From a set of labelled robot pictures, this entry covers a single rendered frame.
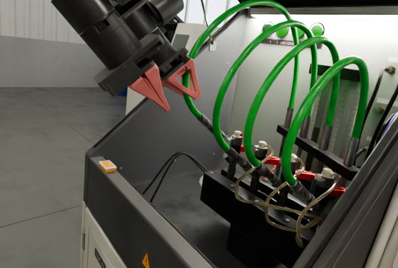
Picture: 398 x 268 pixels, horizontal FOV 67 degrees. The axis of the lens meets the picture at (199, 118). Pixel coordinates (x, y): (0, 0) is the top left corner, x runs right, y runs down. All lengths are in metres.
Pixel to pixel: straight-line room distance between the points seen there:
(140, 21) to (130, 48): 0.18
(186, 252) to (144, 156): 0.49
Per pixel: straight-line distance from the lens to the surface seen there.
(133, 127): 0.94
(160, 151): 1.01
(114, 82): 0.40
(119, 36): 0.40
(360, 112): 0.66
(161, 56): 0.58
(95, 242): 0.95
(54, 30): 7.33
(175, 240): 0.59
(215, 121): 0.57
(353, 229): 0.50
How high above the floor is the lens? 1.30
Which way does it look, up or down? 14 degrees down
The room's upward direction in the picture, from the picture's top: 8 degrees clockwise
